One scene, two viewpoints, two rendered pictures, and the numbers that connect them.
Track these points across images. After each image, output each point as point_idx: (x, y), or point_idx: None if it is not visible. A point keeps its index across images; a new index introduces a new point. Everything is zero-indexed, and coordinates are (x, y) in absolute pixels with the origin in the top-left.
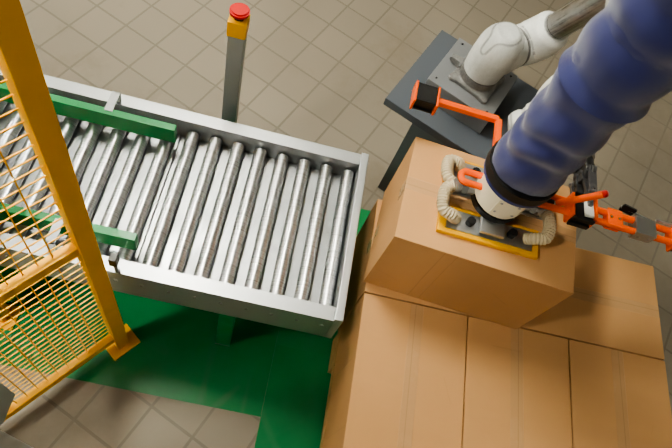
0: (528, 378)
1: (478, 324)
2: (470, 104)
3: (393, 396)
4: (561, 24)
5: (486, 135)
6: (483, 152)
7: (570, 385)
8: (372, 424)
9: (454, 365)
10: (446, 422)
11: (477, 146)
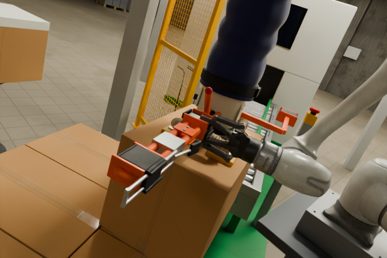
0: (53, 210)
1: None
2: (317, 203)
3: (99, 147)
4: None
5: (295, 234)
6: (274, 221)
7: (16, 240)
8: (91, 136)
9: (97, 176)
10: (67, 157)
11: (279, 220)
